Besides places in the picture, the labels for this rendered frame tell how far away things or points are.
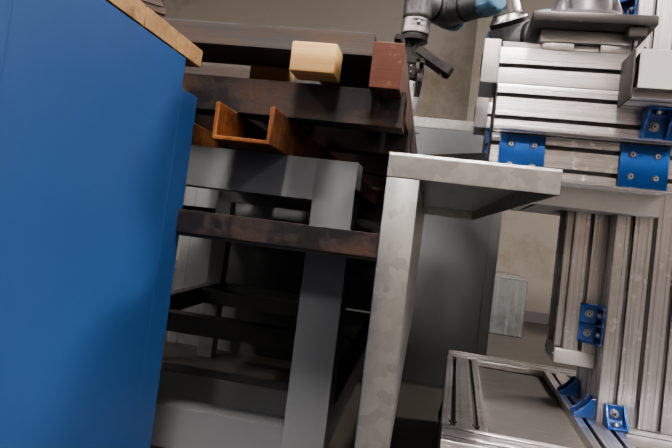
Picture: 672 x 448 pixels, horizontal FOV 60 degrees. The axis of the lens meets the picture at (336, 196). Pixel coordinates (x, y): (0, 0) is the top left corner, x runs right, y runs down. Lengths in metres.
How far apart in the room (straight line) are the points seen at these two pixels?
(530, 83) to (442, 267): 1.26
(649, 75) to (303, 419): 0.80
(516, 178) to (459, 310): 1.70
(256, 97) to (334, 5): 4.53
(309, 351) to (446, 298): 1.56
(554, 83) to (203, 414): 0.87
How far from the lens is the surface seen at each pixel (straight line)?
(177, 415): 0.94
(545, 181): 0.72
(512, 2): 1.90
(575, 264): 1.47
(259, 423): 0.90
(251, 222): 0.75
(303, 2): 5.44
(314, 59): 0.77
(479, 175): 0.71
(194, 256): 2.56
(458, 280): 2.37
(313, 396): 0.86
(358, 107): 0.81
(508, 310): 3.98
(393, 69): 0.77
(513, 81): 1.24
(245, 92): 0.85
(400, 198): 0.70
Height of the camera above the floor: 0.59
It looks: 2 degrees up
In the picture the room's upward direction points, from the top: 7 degrees clockwise
